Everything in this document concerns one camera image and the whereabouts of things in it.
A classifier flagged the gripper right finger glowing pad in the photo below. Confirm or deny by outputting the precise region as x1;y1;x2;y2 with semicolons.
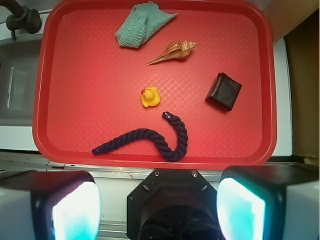
216;164;320;240

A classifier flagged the yellow rubber duck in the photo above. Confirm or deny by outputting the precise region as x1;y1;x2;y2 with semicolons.
140;87;161;108

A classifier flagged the grey metal sink basin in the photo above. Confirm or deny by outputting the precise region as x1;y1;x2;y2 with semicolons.
0;39;41;127

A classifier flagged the black faucet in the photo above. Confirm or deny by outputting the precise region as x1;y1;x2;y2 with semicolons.
0;0;42;41

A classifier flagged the dark purple twisted rope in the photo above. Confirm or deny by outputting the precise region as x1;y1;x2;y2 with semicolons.
91;111;189;163

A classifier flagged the black folded leather wallet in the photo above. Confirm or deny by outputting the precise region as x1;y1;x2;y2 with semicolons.
205;72;242;112

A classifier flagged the brown spiral seashell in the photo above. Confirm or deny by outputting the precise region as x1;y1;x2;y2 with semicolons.
146;40;197;66

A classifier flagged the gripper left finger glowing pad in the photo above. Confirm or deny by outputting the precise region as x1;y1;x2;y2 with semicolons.
0;170;102;240

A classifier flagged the teal folded cloth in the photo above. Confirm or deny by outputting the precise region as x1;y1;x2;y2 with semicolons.
115;1;178;49

